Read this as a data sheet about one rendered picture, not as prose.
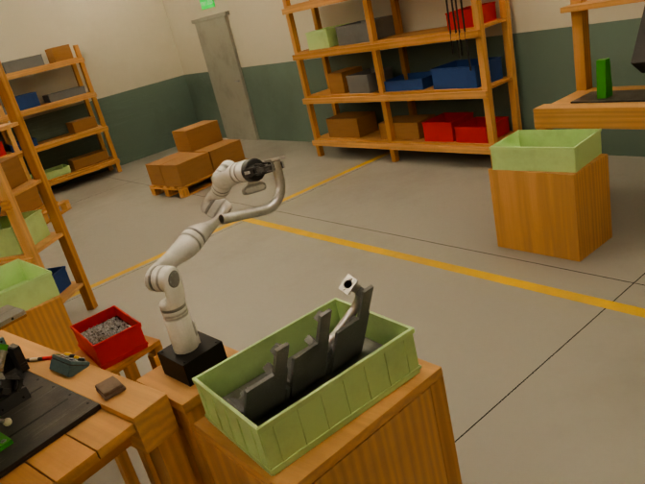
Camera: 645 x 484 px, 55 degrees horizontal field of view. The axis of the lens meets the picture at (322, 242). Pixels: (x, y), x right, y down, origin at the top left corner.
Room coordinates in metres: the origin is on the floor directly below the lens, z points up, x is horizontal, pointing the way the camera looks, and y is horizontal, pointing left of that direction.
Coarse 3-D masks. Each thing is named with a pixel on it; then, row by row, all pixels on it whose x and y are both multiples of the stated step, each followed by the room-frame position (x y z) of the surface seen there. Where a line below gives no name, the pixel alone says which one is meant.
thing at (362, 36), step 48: (288, 0) 8.47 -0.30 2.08; (336, 0) 7.58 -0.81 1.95; (480, 0) 6.07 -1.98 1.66; (336, 48) 7.79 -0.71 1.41; (384, 48) 7.06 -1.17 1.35; (480, 48) 6.06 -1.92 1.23; (336, 96) 7.95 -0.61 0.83; (384, 96) 7.17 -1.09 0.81; (432, 96) 6.57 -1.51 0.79; (480, 96) 6.06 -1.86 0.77; (336, 144) 8.05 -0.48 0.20; (384, 144) 7.30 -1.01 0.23; (432, 144) 6.73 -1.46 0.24; (480, 144) 6.18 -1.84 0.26
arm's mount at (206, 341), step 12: (204, 336) 2.05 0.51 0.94; (168, 348) 2.02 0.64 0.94; (204, 348) 1.97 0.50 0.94; (216, 348) 1.97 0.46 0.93; (168, 360) 1.95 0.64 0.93; (180, 360) 1.92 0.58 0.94; (192, 360) 1.90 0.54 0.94; (204, 360) 1.93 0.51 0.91; (216, 360) 1.96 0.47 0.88; (168, 372) 1.98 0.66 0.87; (180, 372) 1.90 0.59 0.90; (192, 372) 1.89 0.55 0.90; (192, 384) 1.88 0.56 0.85
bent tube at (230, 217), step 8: (264, 160) 1.86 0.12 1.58; (272, 160) 1.83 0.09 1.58; (280, 168) 1.85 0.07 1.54; (280, 176) 1.84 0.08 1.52; (280, 184) 1.84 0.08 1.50; (280, 192) 1.83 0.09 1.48; (272, 200) 1.82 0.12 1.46; (280, 200) 1.82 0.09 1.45; (248, 208) 1.76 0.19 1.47; (256, 208) 1.77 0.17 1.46; (264, 208) 1.78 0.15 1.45; (272, 208) 1.79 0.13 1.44; (224, 216) 1.70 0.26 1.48; (232, 216) 1.71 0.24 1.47; (240, 216) 1.73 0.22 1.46; (248, 216) 1.74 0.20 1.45; (256, 216) 1.76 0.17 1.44; (224, 224) 1.70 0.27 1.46
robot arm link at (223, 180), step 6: (234, 162) 2.05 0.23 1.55; (228, 168) 2.04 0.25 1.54; (216, 174) 2.07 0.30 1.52; (222, 174) 2.05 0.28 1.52; (228, 174) 2.03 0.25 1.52; (216, 180) 2.07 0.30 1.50; (222, 180) 2.06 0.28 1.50; (228, 180) 2.04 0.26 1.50; (234, 180) 2.01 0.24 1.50; (216, 186) 2.09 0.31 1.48; (222, 186) 2.07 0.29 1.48; (228, 186) 2.07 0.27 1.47
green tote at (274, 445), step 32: (384, 320) 1.84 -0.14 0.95; (256, 352) 1.87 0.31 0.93; (384, 352) 1.66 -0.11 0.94; (416, 352) 1.73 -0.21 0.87; (224, 384) 1.79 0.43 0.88; (352, 384) 1.58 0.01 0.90; (384, 384) 1.65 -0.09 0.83; (224, 416) 1.60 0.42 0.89; (288, 416) 1.46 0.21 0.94; (320, 416) 1.51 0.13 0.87; (352, 416) 1.56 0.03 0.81; (256, 448) 1.44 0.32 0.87; (288, 448) 1.44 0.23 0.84
